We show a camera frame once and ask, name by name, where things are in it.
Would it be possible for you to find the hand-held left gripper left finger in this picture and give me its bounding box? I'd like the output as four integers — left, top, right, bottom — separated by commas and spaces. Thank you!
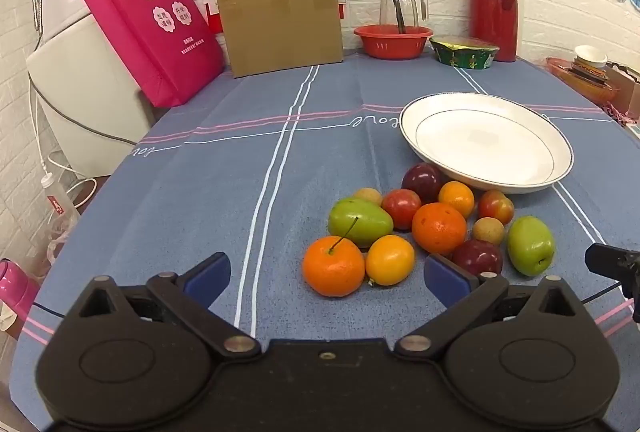
67, 252, 262, 361

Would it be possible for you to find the small orange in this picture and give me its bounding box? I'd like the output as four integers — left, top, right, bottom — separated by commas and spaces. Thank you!
438, 181, 475, 219

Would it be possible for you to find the white plate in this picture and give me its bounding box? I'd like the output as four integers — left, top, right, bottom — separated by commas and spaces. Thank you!
399, 92, 574, 194

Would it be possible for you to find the red-yellow apple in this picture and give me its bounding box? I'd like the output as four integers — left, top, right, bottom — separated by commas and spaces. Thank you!
477, 190, 515, 226

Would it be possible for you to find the white appliance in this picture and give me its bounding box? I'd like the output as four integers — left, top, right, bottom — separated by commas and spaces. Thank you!
26, 0, 161, 178

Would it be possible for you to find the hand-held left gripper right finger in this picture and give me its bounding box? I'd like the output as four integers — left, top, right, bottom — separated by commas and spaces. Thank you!
395, 253, 593, 358

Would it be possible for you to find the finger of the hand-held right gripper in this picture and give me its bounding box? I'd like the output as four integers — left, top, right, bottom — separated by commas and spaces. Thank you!
585, 243, 640, 323

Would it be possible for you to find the small brown cardboard box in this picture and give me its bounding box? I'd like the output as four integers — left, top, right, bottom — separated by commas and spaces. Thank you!
607, 62, 640, 120

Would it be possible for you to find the brown kiwi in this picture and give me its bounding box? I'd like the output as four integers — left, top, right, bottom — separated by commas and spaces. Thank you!
353, 188, 383, 208
472, 217, 506, 244

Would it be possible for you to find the orange with stem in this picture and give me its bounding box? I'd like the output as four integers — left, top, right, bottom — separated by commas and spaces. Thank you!
302, 216, 367, 298

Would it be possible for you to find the pink tote bag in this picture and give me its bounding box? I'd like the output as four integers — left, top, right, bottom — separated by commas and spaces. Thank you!
74, 0, 225, 109

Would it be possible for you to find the clear plastic bottle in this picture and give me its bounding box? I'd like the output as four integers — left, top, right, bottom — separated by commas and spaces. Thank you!
41, 173, 68, 219

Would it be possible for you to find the blue striped tablecloth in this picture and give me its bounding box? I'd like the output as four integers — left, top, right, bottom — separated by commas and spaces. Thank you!
10, 49, 640, 432

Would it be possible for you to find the orange tray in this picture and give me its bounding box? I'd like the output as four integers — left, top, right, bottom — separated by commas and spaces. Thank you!
545, 56, 621, 105

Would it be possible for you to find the yellow citrus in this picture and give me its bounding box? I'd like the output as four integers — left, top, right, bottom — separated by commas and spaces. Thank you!
365, 235, 416, 287

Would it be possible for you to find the brown kiwi front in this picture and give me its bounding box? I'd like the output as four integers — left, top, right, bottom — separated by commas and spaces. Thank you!
472, 217, 506, 244

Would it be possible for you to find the green apple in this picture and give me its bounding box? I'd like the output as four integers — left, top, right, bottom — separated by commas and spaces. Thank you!
507, 215, 556, 277

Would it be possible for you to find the red apple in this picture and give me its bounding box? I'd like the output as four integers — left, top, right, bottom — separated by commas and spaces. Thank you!
381, 188, 423, 231

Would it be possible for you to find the red plastic basket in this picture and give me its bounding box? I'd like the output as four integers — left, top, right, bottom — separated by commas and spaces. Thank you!
353, 24, 434, 60

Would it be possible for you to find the brown kiwi back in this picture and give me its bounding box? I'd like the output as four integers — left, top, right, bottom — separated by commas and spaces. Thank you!
353, 188, 383, 208

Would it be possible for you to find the green mango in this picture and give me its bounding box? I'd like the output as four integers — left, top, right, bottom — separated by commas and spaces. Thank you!
328, 197, 394, 249

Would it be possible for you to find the dark red plum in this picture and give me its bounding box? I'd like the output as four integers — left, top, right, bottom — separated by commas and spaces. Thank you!
452, 239, 504, 277
401, 162, 443, 205

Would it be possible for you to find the red thermos jug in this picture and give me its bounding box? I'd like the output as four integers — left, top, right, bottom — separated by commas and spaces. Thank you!
469, 0, 520, 63

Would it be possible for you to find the glass pitcher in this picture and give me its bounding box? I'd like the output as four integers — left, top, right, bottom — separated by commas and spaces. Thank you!
378, 0, 430, 35

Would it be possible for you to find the large orange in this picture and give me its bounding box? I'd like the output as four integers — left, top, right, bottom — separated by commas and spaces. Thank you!
411, 202, 468, 255

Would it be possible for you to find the green patterned bowl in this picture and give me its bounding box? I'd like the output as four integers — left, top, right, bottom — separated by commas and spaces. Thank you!
429, 35, 501, 70

